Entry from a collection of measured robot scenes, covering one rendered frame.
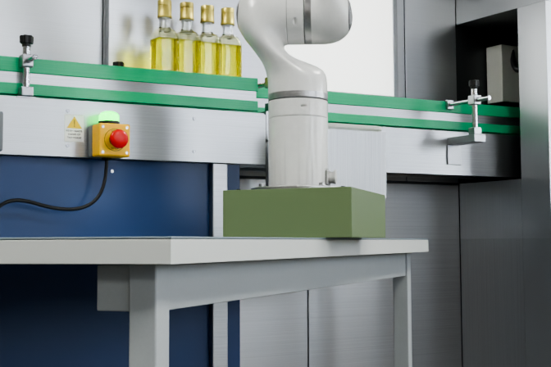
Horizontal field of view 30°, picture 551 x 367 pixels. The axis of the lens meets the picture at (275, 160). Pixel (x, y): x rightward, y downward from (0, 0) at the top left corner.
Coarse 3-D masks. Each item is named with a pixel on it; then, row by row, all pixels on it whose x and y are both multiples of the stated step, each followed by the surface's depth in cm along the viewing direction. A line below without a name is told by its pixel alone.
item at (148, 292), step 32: (352, 256) 221; (384, 256) 248; (128, 288) 134; (160, 288) 133; (192, 288) 143; (224, 288) 154; (256, 288) 167; (288, 288) 181; (160, 320) 133; (160, 352) 132
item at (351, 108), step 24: (264, 96) 258; (336, 96) 270; (360, 96) 274; (384, 96) 278; (336, 120) 269; (360, 120) 273; (384, 120) 277; (408, 120) 281; (432, 120) 286; (456, 120) 290; (480, 120) 295; (504, 120) 300
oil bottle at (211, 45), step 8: (208, 32) 255; (208, 40) 253; (216, 40) 254; (208, 48) 253; (216, 48) 254; (208, 56) 253; (216, 56) 254; (208, 64) 253; (216, 64) 254; (208, 72) 252; (216, 72) 254
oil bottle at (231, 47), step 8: (224, 40) 256; (232, 40) 257; (224, 48) 255; (232, 48) 256; (240, 48) 258; (224, 56) 255; (232, 56) 256; (240, 56) 258; (224, 64) 255; (232, 64) 256; (240, 64) 257; (224, 72) 255; (232, 72) 256; (240, 72) 257
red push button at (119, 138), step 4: (112, 132) 215; (116, 132) 215; (120, 132) 215; (124, 132) 216; (112, 136) 214; (116, 136) 214; (120, 136) 215; (124, 136) 215; (112, 140) 214; (116, 140) 214; (120, 140) 215; (124, 140) 215; (112, 144) 214; (116, 144) 214; (120, 144) 215; (124, 144) 215
